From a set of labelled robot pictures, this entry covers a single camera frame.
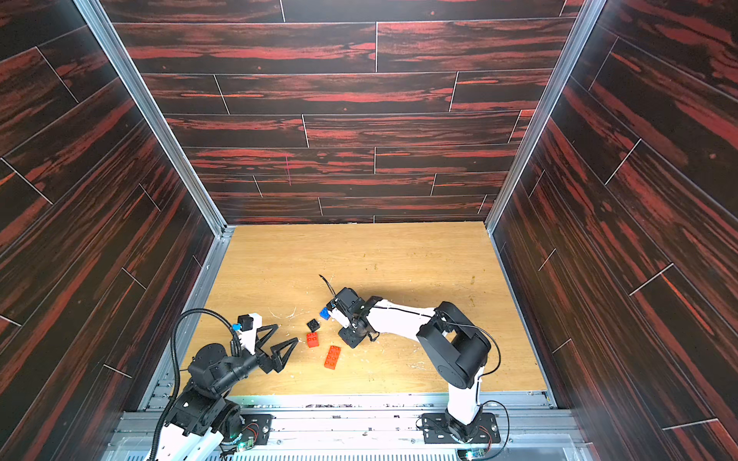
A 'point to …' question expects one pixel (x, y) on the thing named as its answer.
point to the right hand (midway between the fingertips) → (356, 329)
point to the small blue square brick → (325, 313)
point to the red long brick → (332, 357)
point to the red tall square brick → (312, 340)
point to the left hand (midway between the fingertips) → (288, 335)
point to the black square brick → (313, 325)
